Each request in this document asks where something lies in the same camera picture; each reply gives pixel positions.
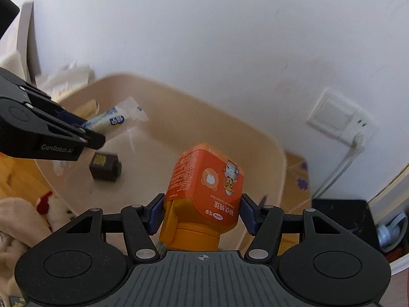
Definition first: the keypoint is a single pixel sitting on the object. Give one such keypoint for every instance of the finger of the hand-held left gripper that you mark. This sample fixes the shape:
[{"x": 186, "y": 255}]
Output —
[
  {"x": 68, "y": 116},
  {"x": 80, "y": 136}
]

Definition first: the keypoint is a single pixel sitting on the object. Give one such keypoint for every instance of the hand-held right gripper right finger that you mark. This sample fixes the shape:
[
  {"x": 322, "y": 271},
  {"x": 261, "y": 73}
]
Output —
[{"x": 250, "y": 215}]

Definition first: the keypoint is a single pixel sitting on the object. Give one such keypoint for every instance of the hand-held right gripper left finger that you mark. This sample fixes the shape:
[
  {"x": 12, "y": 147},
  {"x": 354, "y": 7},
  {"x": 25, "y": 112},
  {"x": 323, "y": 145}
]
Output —
[{"x": 155, "y": 215}]

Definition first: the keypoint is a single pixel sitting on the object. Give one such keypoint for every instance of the white blue tube packet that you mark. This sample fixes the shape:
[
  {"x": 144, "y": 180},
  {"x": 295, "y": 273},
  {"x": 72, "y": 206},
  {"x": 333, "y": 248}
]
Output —
[{"x": 115, "y": 118}]

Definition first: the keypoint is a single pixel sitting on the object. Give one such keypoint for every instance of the orange bottle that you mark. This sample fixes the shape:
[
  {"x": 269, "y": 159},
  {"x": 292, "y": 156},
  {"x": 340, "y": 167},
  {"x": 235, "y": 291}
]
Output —
[{"x": 204, "y": 179}]

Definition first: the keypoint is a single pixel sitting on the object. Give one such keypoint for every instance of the pink knit hat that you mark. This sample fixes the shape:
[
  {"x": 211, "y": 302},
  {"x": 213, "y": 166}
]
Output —
[{"x": 16, "y": 227}]

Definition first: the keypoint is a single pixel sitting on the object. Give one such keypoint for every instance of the beige storage bin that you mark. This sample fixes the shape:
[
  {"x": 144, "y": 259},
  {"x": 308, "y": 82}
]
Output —
[{"x": 223, "y": 124}]

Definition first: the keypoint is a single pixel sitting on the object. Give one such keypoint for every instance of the wooden desk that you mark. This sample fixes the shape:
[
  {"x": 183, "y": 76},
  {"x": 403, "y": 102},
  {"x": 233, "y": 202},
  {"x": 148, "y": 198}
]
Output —
[{"x": 19, "y": 176}]

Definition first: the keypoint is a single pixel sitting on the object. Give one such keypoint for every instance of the clear plastic wrapper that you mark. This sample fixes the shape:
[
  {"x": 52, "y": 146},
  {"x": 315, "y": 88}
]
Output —
[{"x": 62, "y": 168}]

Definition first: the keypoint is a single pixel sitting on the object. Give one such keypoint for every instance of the small dark box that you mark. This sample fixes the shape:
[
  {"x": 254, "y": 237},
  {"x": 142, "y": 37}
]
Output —
[{"x": 104, "y": 166}]

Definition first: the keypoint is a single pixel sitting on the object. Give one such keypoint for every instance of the large open tissue pack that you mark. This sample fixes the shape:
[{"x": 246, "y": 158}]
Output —
[{"x": 68, "y": 76}]

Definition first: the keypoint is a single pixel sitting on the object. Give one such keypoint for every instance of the red white plush clip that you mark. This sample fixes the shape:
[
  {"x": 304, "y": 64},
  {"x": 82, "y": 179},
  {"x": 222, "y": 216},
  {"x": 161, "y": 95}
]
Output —
[{"x": 52, "y": 211}]

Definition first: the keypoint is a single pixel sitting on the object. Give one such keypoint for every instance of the grey panel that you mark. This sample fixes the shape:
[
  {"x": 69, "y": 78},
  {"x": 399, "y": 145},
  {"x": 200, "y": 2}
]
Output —
[{"x": 27, "y": 38}]

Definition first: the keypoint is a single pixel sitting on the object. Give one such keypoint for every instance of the dark object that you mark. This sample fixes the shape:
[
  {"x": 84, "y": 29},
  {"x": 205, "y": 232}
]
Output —
[{"x": 6, "y": 12}]

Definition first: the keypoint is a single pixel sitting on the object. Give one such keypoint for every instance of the light blue headphones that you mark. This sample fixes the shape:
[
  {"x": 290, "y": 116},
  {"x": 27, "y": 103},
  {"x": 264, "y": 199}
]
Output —
[{"x": 388, "y": 233}]

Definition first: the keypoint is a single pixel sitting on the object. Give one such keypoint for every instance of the white wall socket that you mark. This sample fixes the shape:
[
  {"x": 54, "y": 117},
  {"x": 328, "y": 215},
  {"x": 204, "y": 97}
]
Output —
[{"x": 338, "y": 115}]

